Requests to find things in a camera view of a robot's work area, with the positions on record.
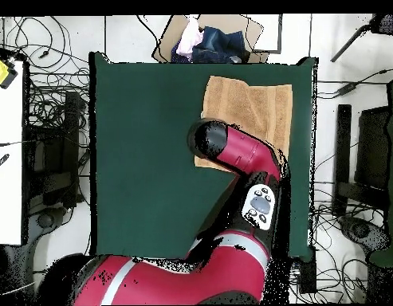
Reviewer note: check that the tan terry towel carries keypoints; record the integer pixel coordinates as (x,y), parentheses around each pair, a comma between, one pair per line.
(253,105)

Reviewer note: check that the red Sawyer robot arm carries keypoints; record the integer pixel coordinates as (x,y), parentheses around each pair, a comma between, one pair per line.
(240,153)

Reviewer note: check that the dark green table cloth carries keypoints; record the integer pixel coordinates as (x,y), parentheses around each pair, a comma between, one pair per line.
(135,159)

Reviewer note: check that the blue denim jeans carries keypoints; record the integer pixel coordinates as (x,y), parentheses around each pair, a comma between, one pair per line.
(221,44)

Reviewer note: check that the pale pink garment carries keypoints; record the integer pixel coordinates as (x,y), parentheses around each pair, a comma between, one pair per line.
(188,41)

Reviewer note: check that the brown cardboard box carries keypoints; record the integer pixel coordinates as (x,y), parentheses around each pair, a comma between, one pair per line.
(247,35)

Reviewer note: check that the black rectangular box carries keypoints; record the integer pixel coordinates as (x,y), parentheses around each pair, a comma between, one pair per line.
(307,274)

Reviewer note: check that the white side table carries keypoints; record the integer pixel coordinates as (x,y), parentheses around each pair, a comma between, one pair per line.
(6,191)

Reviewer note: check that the yellow emergency stop button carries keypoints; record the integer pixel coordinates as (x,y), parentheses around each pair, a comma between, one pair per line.
(0,71)

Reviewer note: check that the black tripod stand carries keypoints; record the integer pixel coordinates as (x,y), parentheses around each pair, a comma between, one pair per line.
(387,24)

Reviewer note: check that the black chair frame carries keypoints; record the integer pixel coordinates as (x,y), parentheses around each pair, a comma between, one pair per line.
(342,143)
(71,127)

